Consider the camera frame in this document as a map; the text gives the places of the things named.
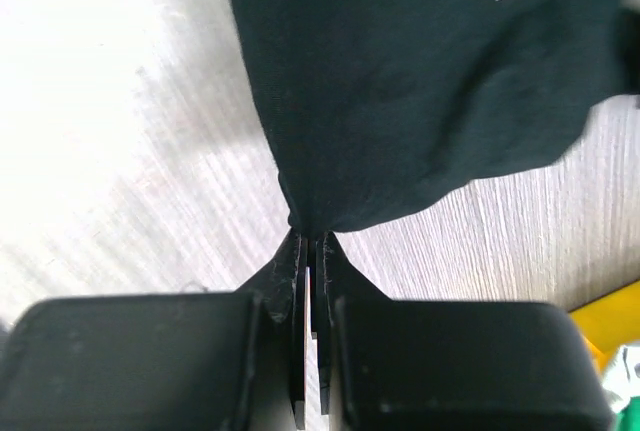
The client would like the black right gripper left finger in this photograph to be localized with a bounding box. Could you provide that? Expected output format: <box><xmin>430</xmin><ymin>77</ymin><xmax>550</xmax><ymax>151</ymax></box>
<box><xmin>1</xmin><ymin>232</ymin><xmax>308</xmax><ymax>430</ymax></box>

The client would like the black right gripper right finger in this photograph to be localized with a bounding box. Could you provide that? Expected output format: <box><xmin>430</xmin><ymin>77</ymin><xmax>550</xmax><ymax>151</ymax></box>
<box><xmin>310</xmin><ymin>233</ymin><xmax>614</xmax><ymax>430</ymax></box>

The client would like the yellow plastic bin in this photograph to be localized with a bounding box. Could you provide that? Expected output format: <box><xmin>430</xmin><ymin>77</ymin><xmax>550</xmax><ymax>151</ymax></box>
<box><xmin>570</xmin><ymin>281</ymin><xmax>640</xmax><ymax>371</ymax></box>

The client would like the white t shirt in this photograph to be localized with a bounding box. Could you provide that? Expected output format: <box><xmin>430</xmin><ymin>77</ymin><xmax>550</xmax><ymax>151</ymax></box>
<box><xmin>602</xmin><ymin>341</ymin><xmax>639</xmax><ymax>414</ymax></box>

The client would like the black t shirt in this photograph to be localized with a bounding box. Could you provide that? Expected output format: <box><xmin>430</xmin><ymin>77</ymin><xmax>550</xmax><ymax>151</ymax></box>
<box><xmin>231</xmin><ymin>0</ymin><xmax>639</xmax><ymax>236</ymax></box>

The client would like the green t shirt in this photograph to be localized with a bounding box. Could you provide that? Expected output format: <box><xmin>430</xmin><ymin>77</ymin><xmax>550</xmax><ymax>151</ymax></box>
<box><xmin>614</xmin><ymin>397</ymin><xmax>640</xmax><ymax>431</ymax></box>

